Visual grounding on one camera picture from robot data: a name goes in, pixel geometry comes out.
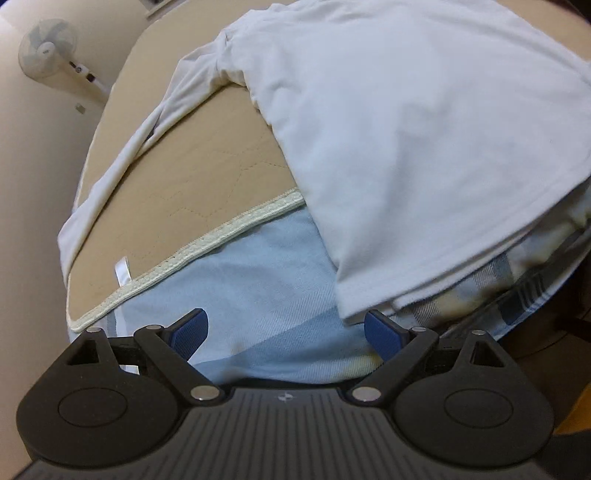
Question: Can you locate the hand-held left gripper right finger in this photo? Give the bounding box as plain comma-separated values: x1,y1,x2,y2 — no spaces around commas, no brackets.
348,311,509,409

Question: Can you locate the white long-sleeve shirt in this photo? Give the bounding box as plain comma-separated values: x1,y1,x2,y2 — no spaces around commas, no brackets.
56,0,591,322

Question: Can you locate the white fabric tag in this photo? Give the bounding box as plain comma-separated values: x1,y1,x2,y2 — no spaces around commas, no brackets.
113,258,134,289

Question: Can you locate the beige quilted mattress pad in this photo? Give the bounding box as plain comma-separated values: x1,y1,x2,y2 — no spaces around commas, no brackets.
65,0,578,333

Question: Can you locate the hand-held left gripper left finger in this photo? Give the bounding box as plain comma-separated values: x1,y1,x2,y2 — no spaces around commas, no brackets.
65,308,223,408

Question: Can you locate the blue plaid bed sheet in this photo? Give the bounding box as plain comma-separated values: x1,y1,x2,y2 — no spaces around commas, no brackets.
69,182,591,386

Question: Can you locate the white standing fan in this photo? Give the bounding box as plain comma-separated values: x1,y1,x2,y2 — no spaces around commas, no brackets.
17,18,112,100

